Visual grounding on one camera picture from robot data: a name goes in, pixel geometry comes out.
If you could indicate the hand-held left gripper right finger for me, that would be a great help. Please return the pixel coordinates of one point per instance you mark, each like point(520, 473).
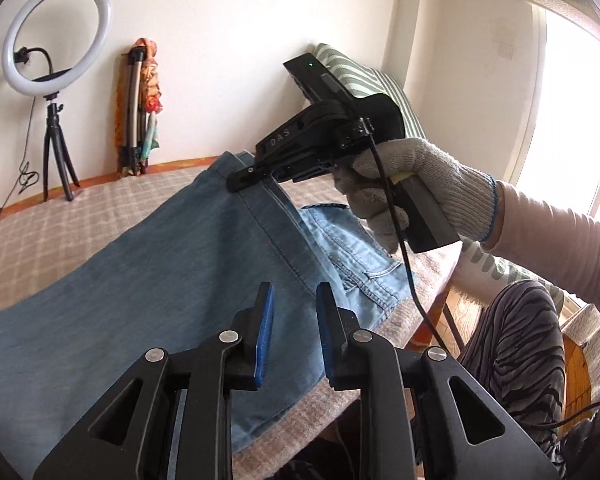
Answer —
point(325, 335)

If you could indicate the green patterned white pillow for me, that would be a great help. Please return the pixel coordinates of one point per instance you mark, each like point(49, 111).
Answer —
point(365, 77)

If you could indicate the person's right hand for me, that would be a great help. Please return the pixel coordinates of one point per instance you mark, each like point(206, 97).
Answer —
point(445, 170)

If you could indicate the person's right forearm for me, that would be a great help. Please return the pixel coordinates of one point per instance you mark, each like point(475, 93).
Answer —
point(555, 240)

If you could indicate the folded silver tripod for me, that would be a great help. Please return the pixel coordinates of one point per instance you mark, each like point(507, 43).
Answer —
point(130, 110)

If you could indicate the person's striped trousers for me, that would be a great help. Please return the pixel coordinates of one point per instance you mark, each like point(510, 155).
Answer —
point(520, 340)

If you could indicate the dark cloth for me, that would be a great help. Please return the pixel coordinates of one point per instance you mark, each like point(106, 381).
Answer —
point(595, 450)

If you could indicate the dark metal leg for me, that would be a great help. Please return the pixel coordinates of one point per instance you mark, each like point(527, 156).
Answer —
point(452, 320)

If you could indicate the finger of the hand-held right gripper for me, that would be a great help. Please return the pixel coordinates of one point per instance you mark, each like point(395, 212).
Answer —
point(245, 177)
point(300, 176)

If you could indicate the orange floral cloth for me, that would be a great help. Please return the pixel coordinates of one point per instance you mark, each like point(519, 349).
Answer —
point(152, 80)

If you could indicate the light blue denim pants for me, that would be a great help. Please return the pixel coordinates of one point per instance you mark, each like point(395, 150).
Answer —
point(155, 285)

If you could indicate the bright window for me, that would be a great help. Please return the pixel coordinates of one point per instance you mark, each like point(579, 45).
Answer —
point(570, 110)

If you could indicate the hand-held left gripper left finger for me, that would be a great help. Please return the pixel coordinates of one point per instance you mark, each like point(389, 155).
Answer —
point(265, 335)

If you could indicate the pink checked blanket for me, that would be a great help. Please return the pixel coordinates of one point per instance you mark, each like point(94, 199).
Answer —
point(55, 240)

